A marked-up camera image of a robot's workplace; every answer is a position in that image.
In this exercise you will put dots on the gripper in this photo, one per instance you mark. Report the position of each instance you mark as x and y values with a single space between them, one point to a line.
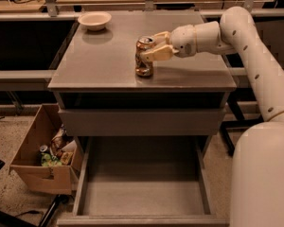
183 42

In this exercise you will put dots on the orange crushed soda can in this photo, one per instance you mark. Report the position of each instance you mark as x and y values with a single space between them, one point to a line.
143 67

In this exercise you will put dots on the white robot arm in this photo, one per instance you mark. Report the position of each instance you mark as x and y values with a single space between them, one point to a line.
257 187

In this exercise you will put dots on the grey drawer cabinet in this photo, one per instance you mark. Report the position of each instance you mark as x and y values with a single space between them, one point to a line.
105 89

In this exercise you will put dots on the closed grey upper drawer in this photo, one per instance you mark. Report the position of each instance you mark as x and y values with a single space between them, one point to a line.
141 122

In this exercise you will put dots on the open grey lower drawer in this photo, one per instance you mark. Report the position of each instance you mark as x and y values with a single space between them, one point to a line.
143 181

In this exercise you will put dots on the silver can in box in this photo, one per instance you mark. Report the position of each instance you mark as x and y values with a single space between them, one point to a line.
44 149

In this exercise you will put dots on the white ceramic bowl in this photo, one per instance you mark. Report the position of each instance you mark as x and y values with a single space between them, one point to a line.
95 21

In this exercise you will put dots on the yellow snack packet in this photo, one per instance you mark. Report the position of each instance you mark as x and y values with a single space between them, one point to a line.
66 158

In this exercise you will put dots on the brown cardboard box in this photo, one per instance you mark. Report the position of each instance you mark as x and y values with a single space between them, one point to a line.
27 160

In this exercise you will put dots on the green snack bag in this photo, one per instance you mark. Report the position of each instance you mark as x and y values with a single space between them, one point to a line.
48 160

